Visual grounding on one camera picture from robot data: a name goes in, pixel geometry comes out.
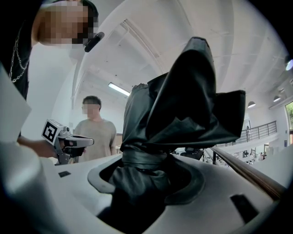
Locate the silver chain necklace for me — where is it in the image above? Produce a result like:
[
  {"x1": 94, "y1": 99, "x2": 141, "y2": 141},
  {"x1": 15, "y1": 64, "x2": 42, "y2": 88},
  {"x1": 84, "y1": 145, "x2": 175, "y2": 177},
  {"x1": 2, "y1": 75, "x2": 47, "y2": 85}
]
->
[{"x1": 9, "y1": 27, "x2": 30, "y2": 83}]

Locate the person's left forearm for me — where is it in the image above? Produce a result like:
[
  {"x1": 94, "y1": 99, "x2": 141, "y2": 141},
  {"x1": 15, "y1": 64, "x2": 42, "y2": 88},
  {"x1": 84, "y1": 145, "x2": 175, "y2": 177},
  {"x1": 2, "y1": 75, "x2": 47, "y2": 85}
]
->
[{"x1": 17, "y1": 135, "x2": 58, "y2": 159}]

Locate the black head-worn camera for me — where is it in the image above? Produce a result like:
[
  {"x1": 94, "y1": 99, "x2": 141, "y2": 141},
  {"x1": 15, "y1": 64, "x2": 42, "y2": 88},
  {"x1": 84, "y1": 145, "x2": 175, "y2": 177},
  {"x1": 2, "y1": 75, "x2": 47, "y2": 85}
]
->
[{"x1": 84, "y1": 32, "x2": 105, "y2": 53}]

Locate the black umbrella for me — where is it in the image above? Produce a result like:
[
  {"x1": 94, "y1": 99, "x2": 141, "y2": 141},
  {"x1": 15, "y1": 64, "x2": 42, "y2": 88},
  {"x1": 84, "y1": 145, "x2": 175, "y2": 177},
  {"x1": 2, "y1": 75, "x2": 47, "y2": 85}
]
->
[{"x1": 97, "y1": 36, "x2": 247, "y2": 229}]

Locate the long ceiling light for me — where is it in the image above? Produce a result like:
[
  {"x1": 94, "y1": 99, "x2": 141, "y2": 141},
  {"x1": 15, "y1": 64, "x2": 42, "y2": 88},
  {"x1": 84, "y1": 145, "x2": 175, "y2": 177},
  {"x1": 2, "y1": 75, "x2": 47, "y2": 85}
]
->
[{"x1": 108, "y1": 82, "x2": 131, "y2": 97}]

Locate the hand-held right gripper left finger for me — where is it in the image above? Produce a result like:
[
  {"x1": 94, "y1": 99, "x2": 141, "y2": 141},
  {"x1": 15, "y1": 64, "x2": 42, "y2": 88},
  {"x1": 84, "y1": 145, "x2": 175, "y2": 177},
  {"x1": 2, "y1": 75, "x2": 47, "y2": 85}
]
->
[{"x1": 0, "y1": 141, "x2": 124, "y2": 234}]

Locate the black metal railing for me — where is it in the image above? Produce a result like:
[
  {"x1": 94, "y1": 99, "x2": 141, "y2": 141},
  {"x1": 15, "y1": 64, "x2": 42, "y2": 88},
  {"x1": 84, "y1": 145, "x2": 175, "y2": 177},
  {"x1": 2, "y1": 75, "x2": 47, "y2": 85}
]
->
[{"x1": 215, "y1": 120, "x2": 278, "y2": 147}]

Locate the window with green view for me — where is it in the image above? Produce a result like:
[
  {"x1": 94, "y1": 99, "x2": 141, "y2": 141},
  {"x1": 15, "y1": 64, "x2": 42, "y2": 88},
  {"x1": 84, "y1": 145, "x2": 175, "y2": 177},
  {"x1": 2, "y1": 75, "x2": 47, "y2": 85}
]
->
[{"x1": 284, "y1": 102, "x2": 293, "y2": 146}]

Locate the white ceiling cable tray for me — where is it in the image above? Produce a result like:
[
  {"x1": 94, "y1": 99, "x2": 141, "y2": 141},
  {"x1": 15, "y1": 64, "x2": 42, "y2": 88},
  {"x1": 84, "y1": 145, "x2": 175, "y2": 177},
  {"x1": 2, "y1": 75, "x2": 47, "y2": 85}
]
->
[{"x1": 120, "y1": 19, "x2": 167, "y2": 75}]

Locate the person's black shirt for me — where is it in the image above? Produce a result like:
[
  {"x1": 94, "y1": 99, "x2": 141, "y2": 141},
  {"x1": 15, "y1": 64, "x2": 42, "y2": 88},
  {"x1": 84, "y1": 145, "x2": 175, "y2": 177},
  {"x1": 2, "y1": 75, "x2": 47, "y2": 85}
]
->
[{"x1": 4, "y1": 20, "x2": 35, "y2": 101}]

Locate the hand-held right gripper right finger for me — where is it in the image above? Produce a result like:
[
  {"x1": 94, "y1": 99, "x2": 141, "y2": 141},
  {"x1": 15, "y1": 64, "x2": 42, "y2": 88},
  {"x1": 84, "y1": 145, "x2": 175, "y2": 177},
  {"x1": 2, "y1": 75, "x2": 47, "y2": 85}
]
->
[{"x1": 146, "y1": 155, "x2": 275, "y2": 234}]

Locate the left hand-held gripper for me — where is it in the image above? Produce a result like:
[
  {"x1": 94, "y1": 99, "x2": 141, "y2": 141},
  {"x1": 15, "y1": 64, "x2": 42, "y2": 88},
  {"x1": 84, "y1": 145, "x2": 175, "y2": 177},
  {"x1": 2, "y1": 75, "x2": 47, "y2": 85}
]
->
[{"x1": 41, "y1": 118, "x2": 95, "y2": 165}]

